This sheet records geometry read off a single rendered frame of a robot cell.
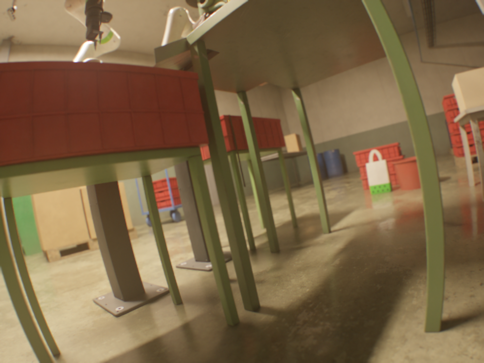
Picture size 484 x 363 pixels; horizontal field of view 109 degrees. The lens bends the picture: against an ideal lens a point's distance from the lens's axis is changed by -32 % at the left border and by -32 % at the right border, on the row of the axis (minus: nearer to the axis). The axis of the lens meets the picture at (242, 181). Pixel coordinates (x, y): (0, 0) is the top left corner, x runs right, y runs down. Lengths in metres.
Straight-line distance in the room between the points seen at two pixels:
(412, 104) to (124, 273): 1.15
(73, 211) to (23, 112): 2.60
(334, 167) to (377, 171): 5.89
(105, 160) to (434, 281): 0.74
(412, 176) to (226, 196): 2.16
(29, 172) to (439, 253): 0.81
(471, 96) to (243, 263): 1.58
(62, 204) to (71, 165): 2.54
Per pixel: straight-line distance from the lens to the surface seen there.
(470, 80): 1.79
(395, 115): 9.13
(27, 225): 4.42
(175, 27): 1.58
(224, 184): 0.75
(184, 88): 0.72
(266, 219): 1.40
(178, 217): 4.25
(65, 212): 3.10
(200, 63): 0.85
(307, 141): 1.57
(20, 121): 0.57
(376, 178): 2.83
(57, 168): 0.56
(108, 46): 1.68
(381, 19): 0.58
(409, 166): 2.64
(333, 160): 8.66
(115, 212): 1.15
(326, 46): 1.19
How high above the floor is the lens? 0.41
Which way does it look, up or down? level
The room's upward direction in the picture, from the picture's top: 12 degrees counter-clockwise
